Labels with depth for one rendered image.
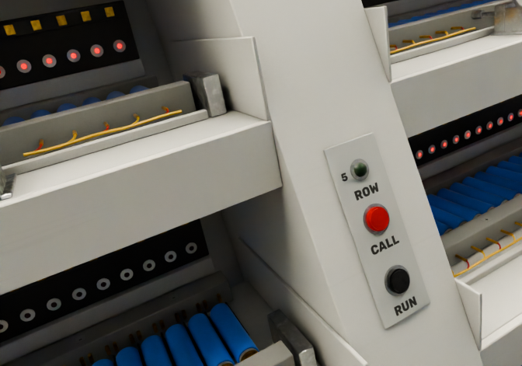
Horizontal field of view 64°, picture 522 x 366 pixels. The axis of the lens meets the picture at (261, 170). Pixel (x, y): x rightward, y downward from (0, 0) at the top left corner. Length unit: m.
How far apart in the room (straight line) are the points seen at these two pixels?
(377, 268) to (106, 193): 0.17
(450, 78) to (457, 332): 0.18
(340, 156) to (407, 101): 0.08
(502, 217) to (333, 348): 0.23
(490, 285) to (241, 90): 0.27
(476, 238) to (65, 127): 0.36
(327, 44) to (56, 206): 0.19
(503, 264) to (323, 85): 0.25
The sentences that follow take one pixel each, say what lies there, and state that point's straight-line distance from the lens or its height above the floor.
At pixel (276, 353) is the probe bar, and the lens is 0.32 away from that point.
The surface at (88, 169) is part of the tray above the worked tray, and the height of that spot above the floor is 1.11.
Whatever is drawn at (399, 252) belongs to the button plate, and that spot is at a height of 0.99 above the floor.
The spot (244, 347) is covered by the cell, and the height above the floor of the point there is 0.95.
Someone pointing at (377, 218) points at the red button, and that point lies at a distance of 0.28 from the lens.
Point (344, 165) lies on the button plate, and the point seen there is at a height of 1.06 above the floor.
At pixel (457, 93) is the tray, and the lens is 0.36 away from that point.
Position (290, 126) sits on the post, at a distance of 0.26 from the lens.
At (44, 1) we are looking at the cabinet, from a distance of 0.48.
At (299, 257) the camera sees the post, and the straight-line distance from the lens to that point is 0.29.
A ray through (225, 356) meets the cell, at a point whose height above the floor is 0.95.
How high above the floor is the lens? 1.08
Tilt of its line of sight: 2 degrees down
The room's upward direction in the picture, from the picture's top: 19 degrees counter-clockwise
